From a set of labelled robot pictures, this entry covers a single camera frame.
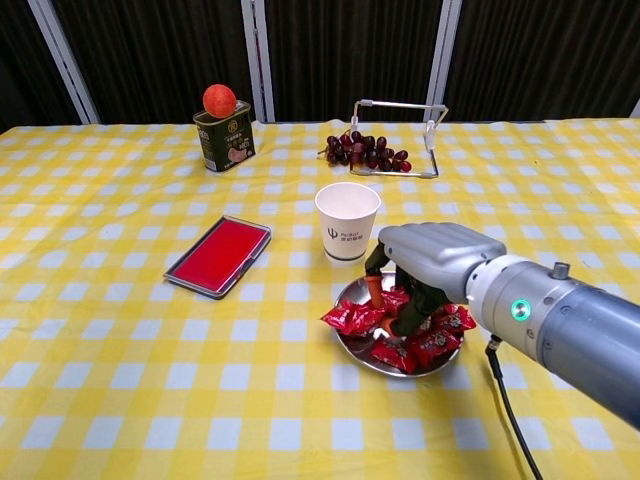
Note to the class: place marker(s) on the dark green tin can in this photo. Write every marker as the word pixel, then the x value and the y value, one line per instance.
pixel 225 145

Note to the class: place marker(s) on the dark red grape bunch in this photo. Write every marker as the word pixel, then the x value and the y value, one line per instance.
pixel 360 150

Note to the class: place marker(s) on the silver metal plate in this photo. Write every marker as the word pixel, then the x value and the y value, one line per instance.
pixel 356 296

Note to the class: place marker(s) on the yellow white checked tablecloth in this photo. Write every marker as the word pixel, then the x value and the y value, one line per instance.
pixel 150 375

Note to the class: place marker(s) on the black pleated curtain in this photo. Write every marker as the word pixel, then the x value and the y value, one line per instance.
pixel 150 50

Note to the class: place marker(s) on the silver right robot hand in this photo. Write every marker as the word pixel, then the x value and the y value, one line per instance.
pixel 435 250

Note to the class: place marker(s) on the white metal frame post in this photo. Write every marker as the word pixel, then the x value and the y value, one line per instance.
pixel 445 50
pixel 266 100
pixel 62 55
pixel 636 110

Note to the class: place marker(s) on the red ink pad case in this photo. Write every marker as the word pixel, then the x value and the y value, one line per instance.
pixel 220 255

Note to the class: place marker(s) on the white paper cup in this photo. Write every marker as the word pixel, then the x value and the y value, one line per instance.
pixel 347 240

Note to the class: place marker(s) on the red candy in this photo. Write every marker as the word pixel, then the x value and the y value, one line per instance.
pixel 454 317
pixel 340 317
pixel 395 355
pixel 396 300
pixel 369 315
pixel 435 345

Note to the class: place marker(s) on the orange red round fruit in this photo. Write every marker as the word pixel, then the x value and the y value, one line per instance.
pixel 219 101

